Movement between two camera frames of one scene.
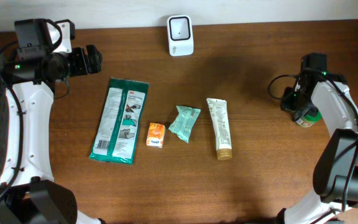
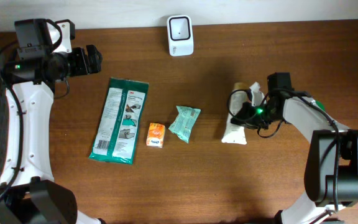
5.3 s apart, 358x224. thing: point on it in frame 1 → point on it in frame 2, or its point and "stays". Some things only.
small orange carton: [156, 135] stays
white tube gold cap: [219, 115] → [235, 133]
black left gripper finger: [94, 58] stays
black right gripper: [288, 105] → [246, 113]
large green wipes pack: [117, 137] stays
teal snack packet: [182, 126] stays
